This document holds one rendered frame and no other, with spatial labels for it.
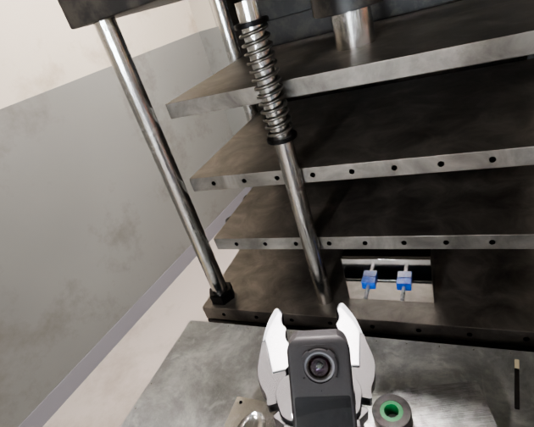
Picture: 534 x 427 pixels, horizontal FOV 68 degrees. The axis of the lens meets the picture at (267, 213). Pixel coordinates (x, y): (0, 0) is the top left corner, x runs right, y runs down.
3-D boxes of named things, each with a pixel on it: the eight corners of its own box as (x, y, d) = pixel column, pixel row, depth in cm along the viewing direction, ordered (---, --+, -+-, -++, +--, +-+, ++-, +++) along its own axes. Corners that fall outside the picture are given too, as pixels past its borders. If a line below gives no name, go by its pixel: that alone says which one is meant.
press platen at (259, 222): (585, 249, 101) (586, 233, 99) (217, 249, 149) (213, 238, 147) (535, 135, 158) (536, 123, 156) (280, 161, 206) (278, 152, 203)
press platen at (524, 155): (597, 160, 89) (600, 140, 87) (193, 191, 137) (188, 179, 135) (538, 71, 146) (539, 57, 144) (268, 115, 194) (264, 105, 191)
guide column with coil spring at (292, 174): (347, 368, 153) (251, -2, 92) (333, 367, 156) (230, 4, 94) (350, 357, 158) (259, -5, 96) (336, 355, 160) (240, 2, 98)
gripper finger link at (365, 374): (330, 341, 41) (314, 418, 34) (330, 328, 40) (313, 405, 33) (378, 346, 39) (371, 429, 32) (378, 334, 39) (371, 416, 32)
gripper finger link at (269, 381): (250, 355, 40) (274, 435, 33) (247, 344, 40) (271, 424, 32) (294, 341, 41) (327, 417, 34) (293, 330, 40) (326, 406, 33)
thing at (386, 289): (434, 302, 126) (430, 259, 118) (349, 298, 138) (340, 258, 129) (436, 216, 164) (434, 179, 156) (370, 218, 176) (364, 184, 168)
